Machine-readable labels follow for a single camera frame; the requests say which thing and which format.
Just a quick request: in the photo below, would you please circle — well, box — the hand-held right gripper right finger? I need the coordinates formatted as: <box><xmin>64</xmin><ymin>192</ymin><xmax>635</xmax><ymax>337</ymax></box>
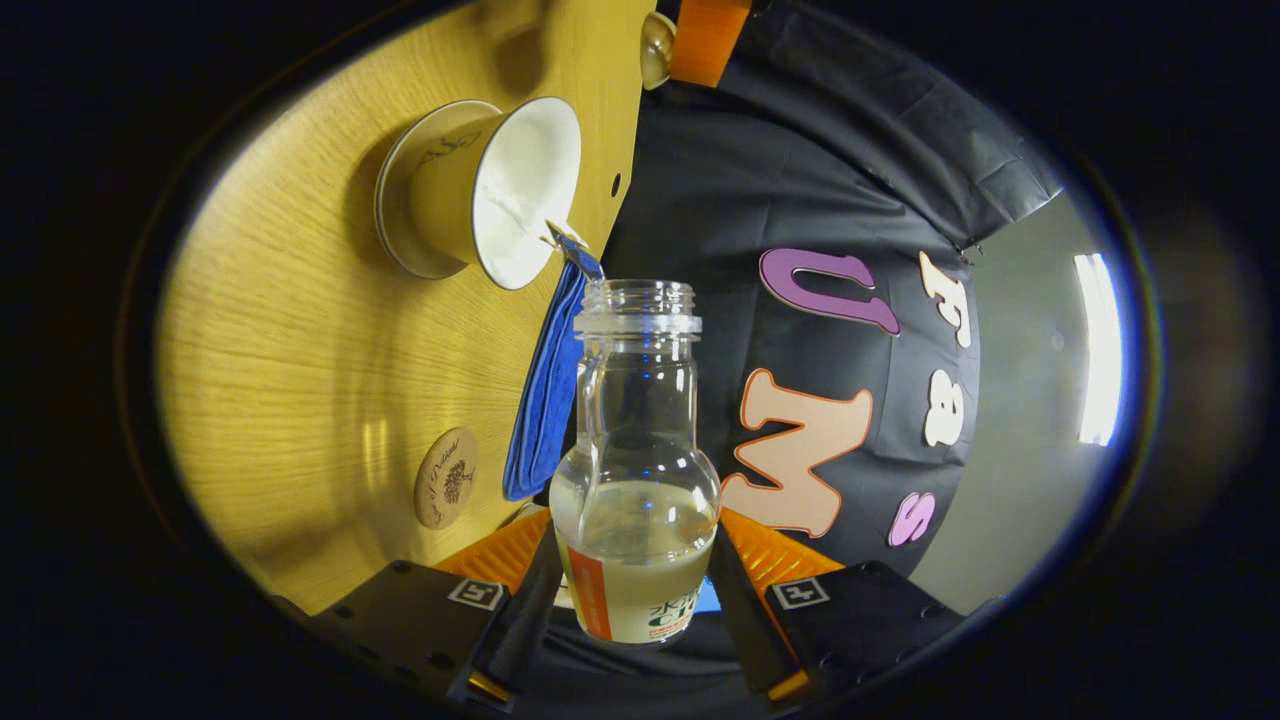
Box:
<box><xmin>710</xmin><ymin>505</ymin><xmax>1006</xmax><ymax>706</ymax></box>

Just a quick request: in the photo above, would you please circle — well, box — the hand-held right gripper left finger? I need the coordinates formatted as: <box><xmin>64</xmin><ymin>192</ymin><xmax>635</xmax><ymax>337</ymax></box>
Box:
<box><xmin>275</xmin><ymin>505</ymin><xmax>563</xmax><ymax>713</ymax></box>

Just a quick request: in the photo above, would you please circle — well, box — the white teacup lid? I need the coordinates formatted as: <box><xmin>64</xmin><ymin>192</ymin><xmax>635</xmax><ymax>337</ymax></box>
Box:
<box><xmin>640</xmin><ymin>12</ymin><xmax>678</xmax><ymax>91</ymax></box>

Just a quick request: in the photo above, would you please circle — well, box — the round wooden coaster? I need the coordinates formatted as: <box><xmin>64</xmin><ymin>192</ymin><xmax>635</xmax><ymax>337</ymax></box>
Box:
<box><xmin>414</xmin><ymin>427</ymin><xmax>480</xmax><ymax>530</ymax></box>

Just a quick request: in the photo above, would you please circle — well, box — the white ceramic teacup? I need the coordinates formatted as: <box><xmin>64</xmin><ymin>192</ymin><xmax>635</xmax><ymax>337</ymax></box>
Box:
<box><xmin>410</xmin><ymin>97</ymin><xmax>583</xmax><ymax>291</ymax></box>

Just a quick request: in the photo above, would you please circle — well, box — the clear plastic water bottle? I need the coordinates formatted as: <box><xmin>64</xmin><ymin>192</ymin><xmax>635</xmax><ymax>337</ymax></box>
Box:
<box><xmin>548</xmin><ymin>279</ymin><xmax>722</xmax><ymax>646</ymax></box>

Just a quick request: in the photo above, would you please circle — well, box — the black backdrop cloth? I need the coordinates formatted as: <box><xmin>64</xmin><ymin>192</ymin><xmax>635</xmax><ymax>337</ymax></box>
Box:
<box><xmin>520</xmin><ymin>0</ymin><xmax>1066</xmax><ymax>691</ymax></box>

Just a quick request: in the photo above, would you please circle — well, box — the blue folded towel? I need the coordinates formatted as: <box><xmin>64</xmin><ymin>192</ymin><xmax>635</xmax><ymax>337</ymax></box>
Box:
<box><xmin>502</xmin><ymin>255</ymin><xmax>591</xmax><ymax>503</ymax></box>

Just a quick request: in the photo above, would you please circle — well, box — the ceiling light panel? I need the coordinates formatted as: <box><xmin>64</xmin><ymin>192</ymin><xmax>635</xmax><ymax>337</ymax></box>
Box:
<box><xmin>1074</xmin><ymin>253</ymin><xmax>1119</xmax><ymax>447</ymax></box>

